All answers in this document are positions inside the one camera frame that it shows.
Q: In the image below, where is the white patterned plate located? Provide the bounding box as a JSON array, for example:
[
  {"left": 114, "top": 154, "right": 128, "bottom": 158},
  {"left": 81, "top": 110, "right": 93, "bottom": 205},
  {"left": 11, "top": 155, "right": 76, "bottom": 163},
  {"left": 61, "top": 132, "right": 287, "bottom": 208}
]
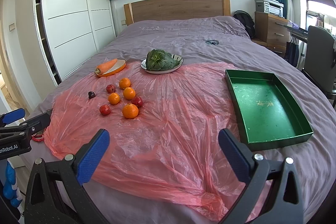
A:
[{"left": 140, "top": 53, "right": 184, "bottom": 75}]

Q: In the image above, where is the green rectangular tray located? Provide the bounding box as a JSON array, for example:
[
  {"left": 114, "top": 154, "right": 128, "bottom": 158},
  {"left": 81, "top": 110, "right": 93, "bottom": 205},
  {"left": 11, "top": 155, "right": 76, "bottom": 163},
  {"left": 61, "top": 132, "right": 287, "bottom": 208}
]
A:
[{"left": 225, "top": 69, "right": 313, "bottom": 151}]

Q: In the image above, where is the wooden headboard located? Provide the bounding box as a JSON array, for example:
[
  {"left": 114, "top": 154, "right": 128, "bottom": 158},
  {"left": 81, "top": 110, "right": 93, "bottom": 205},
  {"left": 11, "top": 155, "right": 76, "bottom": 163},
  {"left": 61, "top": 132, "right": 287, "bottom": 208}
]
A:
[{"left": 123, "top": 0, "right": 231, "bottom": 26}]

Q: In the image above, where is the pink plastic sheet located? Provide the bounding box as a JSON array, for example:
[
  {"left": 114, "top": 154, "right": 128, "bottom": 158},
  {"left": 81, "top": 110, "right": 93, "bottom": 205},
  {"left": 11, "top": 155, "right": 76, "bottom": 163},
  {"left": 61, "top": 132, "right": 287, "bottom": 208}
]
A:
[{"left": 45, "top": 62, "right": 244, "bottom": 221}]

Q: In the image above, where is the dark plum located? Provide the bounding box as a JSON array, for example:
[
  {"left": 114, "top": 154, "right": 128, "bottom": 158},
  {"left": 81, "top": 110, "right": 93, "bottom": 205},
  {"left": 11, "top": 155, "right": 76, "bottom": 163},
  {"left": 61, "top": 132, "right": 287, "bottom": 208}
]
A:
[{"left": 88, "top": 92, "right": 96, "bottom": 99}]

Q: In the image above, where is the desk with clutter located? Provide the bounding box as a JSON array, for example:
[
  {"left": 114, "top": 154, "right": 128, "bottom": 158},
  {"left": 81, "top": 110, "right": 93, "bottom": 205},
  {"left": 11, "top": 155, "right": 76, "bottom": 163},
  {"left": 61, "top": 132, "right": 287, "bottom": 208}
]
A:
[{"left": 286, "top": 21, "right": 308, "bottom": 43}]

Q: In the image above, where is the red apple back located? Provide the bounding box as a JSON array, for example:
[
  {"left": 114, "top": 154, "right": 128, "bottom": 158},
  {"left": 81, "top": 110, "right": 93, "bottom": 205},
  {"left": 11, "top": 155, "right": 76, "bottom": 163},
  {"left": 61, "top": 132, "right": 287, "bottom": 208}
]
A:
[{"left": 106, "top": 84, "right": 116, "bottom": 94}]

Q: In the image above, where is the dark shopping bag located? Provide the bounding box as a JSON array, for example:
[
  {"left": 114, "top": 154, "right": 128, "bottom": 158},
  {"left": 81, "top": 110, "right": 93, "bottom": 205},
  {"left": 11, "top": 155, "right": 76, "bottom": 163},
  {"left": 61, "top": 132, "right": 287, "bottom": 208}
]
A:
[{"left": 284, "top": 37, "right": 299, "bottom": 67}]

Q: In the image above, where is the black backpack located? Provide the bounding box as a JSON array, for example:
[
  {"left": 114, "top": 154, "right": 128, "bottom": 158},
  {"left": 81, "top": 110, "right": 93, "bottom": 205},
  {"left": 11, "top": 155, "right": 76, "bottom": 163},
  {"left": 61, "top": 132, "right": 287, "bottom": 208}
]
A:
[{"left": 233, "top": 10, "right": 256, "bottom": 39}]

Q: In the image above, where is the white wardrobe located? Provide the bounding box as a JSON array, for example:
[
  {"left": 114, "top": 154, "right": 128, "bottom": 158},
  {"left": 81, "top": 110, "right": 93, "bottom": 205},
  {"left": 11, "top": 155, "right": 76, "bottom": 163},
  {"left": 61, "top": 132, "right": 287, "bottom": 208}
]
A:
[{"left": 37, "top": 0, "right": 116, "bottom": 84}]

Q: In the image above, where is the orange oval dish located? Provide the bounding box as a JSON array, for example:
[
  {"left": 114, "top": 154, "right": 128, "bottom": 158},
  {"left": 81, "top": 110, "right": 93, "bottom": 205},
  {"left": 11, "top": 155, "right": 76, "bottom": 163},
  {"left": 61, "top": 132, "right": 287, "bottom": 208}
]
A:
[{"left": 96, "top": 59, "right": 126, "bottom": 77}]

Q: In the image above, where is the left blue gloved hand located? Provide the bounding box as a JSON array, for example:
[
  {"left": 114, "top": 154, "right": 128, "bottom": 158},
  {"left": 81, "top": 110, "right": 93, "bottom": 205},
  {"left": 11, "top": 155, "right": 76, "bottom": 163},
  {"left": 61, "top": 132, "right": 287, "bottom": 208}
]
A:
[{"left": 2, "top": 160, "right": 23, "bottom": 208}]

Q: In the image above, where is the white printer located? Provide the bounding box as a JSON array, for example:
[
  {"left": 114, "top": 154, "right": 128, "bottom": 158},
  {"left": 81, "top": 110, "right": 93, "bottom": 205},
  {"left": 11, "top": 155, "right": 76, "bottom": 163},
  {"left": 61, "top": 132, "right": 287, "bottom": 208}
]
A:
[{"left": 255, "top": 0, "right": 284, "bottom": 18}]

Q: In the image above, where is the red apple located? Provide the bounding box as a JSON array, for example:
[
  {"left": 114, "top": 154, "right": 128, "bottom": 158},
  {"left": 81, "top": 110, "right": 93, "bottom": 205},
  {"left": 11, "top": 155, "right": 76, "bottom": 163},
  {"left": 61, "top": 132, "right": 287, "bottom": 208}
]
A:
[
  {"left": 99, "top": 105, "right": 111, "bottom": 116},
  {"left": 106, "top": 84, "right": 116, "bottom": 94},
  {"left": 131, "top": 96, "right": 143, "bottom": 108}
]

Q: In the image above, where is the small blue object on bed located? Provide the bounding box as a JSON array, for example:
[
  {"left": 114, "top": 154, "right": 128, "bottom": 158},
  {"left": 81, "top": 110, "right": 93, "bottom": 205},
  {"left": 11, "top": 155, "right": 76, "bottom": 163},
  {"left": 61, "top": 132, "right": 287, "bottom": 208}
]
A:
[{"left": 206, "top": 40, "right": 219, "bottom": 45}]

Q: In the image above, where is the green leafy vegetable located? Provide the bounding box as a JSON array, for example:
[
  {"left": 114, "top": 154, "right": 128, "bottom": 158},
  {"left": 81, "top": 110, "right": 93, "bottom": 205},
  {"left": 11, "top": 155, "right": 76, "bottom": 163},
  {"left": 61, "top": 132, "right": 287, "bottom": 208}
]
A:
[{"left": 146, "top": 50, "right": 181, "bottom": 71}]

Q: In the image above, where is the orange carrot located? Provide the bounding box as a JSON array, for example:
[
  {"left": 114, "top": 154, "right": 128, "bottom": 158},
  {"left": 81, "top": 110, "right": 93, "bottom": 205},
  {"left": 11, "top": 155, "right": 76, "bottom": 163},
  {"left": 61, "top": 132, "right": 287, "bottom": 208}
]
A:
[{"left": 94, "top": 59, "right": 117, "bottom": 75}]

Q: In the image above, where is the large front orange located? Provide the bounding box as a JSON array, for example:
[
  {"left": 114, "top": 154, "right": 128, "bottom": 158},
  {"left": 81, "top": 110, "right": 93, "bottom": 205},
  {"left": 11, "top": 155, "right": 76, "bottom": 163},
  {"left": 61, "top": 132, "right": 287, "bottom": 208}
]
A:
[{"left": 122, "top": 103, "right": 139, "bottom": 119}]

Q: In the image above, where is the wooden dresser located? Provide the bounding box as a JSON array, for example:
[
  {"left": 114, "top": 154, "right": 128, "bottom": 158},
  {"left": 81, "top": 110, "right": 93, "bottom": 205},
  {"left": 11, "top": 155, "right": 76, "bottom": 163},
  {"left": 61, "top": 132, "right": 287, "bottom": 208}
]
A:
[{"left": 252, "top": 11, "right": 290, "bottom": 57}]

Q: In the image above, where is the grey office chair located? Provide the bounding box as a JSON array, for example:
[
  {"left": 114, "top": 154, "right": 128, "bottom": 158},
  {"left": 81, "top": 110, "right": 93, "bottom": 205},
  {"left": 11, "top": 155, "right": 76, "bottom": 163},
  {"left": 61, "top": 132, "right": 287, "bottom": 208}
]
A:
[{"left": 301, "top": 26, "right": 335, "bottom": 107}]

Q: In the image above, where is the orange mandarin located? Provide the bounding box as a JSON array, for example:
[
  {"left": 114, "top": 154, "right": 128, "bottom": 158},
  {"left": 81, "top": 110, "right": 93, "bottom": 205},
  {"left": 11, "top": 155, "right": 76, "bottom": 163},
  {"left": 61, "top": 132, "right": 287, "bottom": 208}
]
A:
[
  {"left": 119, "top": 78, "right": 131, "bottom": 90},
  {"left": 123, "top": 87, "right": 136, "bottom": 100},
  {"left": 108, "top": 93, "right": 120, "bottom": 105}
]

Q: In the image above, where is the orange mandarin back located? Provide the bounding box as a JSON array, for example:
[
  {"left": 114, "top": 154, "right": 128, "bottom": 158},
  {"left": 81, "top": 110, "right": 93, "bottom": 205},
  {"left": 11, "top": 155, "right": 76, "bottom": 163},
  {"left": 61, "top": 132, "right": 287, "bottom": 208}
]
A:
[{"left": 119, "top": 78, "right": 131, "bottom": 90}]

